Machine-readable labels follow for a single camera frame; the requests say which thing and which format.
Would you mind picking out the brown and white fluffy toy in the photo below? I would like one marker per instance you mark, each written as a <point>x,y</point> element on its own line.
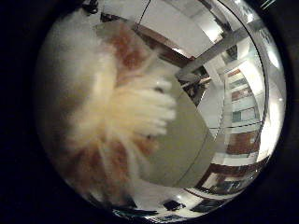
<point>102,118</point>

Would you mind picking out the dark brown wooden board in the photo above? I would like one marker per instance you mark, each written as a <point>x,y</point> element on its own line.
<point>168,51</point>

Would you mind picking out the grey metal beam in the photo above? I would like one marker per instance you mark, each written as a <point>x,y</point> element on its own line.
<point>215,49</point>

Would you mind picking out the brown wooden shelf unit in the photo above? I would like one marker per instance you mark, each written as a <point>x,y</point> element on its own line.
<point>246,143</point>

